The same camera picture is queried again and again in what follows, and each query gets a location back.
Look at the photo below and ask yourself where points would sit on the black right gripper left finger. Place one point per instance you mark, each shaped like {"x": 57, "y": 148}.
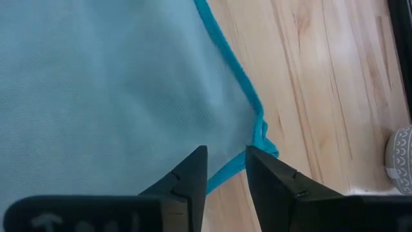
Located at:
{"x": 161, "y": 212}

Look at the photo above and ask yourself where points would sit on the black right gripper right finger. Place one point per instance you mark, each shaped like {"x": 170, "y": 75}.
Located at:
{"x": 289, "y": 206}

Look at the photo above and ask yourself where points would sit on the green plant in grey pot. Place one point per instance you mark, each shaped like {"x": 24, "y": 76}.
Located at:
{"x": 402, "y": 161}

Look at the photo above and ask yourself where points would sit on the light blue teal-edged towel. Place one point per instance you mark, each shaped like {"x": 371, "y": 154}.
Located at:
{"x": 112, "y": 96}

